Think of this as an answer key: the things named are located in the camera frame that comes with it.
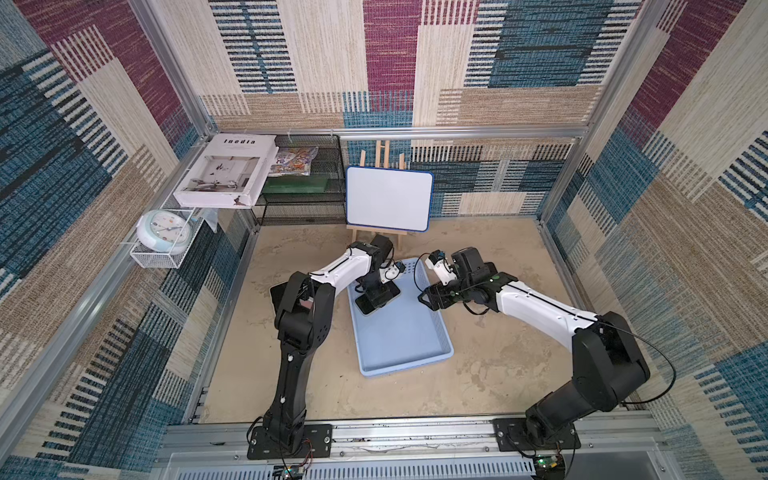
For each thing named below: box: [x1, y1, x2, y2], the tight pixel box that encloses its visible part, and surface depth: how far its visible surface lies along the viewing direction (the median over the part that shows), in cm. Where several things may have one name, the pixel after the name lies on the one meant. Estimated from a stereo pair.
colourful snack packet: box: [268, 146, 319, 176], surface depth 85 cm
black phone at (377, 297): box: [355, 280, 401, 315], surface depth 91 cm
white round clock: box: [136, 209, 193, 255], surface depth 67 cm
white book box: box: [173, 133, 279, 209], surface depth 76 cm
